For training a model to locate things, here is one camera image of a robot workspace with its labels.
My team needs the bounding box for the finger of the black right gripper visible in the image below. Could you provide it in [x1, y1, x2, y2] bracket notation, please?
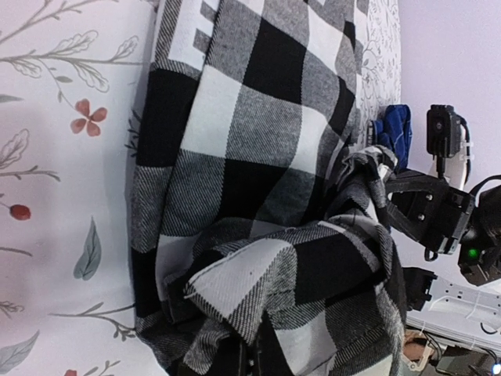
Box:
[387, 195, 431, 243]
[385, 169, 453, 203]

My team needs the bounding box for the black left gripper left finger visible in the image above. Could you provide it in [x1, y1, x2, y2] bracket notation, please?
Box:
[175, 336, 255, 376]

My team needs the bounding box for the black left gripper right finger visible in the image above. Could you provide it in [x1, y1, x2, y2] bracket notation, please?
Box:
[256, 313, 294, 376]

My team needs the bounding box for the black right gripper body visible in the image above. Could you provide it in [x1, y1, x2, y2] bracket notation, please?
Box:
[420, 187, 475, 255]

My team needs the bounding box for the black white checkered shirt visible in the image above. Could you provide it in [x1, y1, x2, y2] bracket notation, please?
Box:
[130, 1, 406, 375]

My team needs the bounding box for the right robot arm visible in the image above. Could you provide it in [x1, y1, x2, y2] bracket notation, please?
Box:
[387, 170, 500, 374]

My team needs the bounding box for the folded blue plaid shirt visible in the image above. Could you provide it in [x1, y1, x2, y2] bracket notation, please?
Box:
[369, 104, 413, 172]

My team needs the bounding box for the floral patterned table cloth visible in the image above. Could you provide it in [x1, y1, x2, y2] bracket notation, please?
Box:
[1, 1, 401, 375]

